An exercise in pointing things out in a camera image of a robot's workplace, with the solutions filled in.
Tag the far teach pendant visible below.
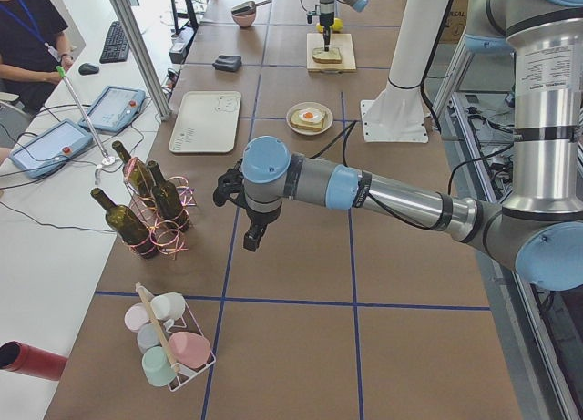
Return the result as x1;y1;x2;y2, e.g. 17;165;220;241
86;86;146;134

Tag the upper yellow lemon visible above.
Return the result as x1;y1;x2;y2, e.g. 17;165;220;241
331;17;343;33

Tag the bread slice on plate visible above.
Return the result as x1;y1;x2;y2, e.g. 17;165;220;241
291;108;326;132

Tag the pink pale cup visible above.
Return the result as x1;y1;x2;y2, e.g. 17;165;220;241
124;303;150;333

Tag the mint green cup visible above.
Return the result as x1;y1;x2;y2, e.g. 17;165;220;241
141;346;177;387

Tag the wooden cutting board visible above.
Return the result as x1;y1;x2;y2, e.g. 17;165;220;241
306;33;356;72

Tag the metal rod with green tip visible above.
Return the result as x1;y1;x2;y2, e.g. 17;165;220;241
56;65;116;168

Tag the dark wine bottle upper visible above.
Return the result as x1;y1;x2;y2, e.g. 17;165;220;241
90;188;159;259

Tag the black computer mouse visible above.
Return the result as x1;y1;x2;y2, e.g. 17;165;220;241
77;63;100;76

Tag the dark wine bottle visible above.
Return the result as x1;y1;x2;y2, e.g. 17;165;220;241
90;188;159;259
147;160;190;232

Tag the aluminium frame post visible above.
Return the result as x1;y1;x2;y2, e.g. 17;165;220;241
109;0;171;121

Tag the metal scoop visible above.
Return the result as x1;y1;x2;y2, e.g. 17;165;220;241
230;0;272;16

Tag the pink bowl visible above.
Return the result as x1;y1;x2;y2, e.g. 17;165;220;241
231;6;256;28

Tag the black keyboard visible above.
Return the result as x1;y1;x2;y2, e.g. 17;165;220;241
99;21;130;64

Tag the near teach pendant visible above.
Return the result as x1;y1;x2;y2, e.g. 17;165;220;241
9;119;93;179

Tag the wooden rack handle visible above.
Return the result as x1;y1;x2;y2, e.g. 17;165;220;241
135;282;179;373

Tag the white wire cup rack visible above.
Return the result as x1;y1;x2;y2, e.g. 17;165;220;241
134;282;217;392

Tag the cream bear tray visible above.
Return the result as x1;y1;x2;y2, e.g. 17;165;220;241
169;91;241;154

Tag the fried egg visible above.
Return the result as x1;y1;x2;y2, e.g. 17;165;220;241
298;108;324;123

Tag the red cylinder tube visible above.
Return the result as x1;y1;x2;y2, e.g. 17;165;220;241
1;341;67;381

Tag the bread slice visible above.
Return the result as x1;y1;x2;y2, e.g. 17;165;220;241
291;108;326;132
311;47;343;64

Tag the person in black shirt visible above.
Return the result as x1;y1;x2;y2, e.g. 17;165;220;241
1;0;74;113

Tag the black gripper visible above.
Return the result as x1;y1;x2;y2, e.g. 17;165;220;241
306;11;334;52
213;159;268;251

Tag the grey folded cloth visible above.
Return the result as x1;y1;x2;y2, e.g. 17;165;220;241
212;55;242;72

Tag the dark wine bottle lower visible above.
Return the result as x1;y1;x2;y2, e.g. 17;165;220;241
147;160;190;232

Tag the teach pendant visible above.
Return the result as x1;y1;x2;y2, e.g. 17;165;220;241
86;86;146;134
9;119;93;179

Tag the salmon pink cup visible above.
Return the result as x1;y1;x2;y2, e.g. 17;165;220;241
169;332;211;369

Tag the white cup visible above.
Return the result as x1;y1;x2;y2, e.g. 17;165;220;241
150;292;186;321

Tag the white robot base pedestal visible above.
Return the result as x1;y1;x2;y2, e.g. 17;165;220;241
361;0;453;143

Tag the grey cup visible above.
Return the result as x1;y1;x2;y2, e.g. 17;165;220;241
137;323;160;354

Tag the white round plate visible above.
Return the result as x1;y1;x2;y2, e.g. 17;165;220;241
286;102;333;136

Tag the copper wire bottle rack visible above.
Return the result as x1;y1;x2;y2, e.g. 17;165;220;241
124;176;197;258

